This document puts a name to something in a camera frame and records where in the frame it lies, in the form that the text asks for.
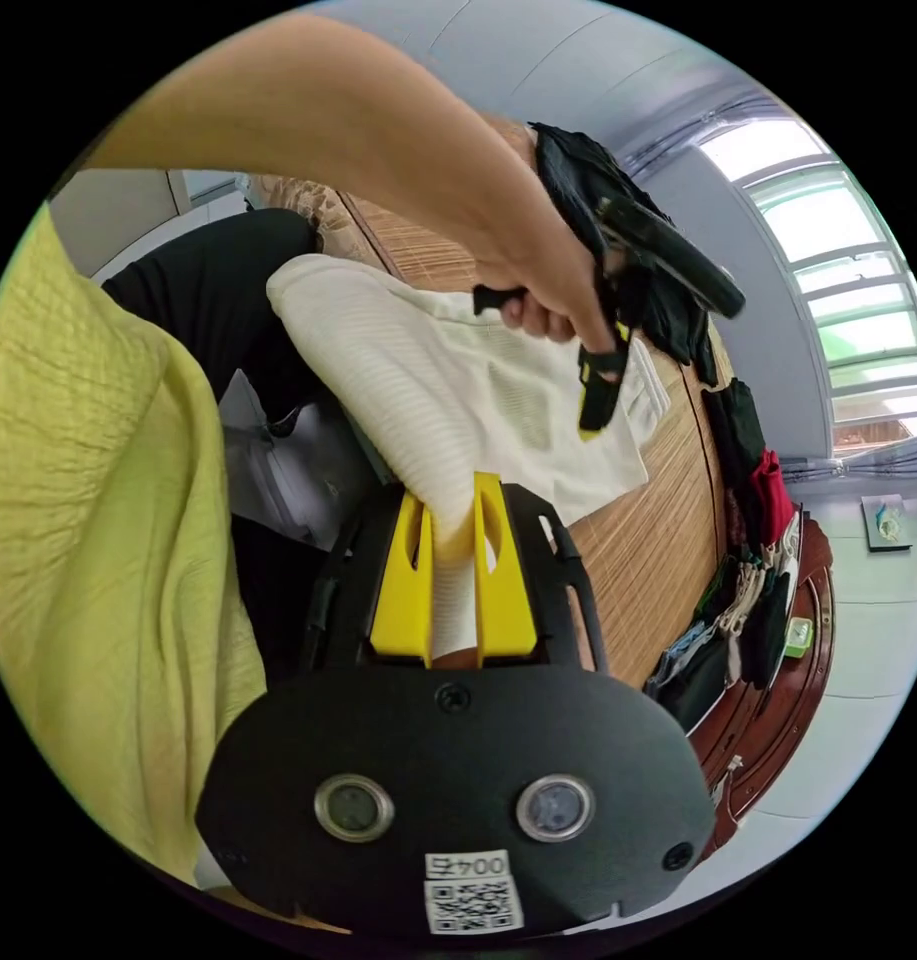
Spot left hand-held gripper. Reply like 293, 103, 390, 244
471, 217, 658, 441

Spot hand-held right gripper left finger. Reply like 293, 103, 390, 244
366, 489, 436, 670

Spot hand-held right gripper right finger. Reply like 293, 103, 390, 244
472, 470, 540, 670

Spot white pants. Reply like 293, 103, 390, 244
266, 253, 671, 670

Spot person's left forearm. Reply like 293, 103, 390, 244
82, 11, 538, 280

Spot person's left hand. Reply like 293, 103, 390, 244
463, 119, 618, 354

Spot bed with woven mat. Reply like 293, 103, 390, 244
246, 170, 839, 830

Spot pile of clothes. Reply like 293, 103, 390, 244
529, 122, 806, 735

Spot window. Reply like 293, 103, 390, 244
696, 118, 917, 460

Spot person's body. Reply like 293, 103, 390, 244
0, 200, 378, 939

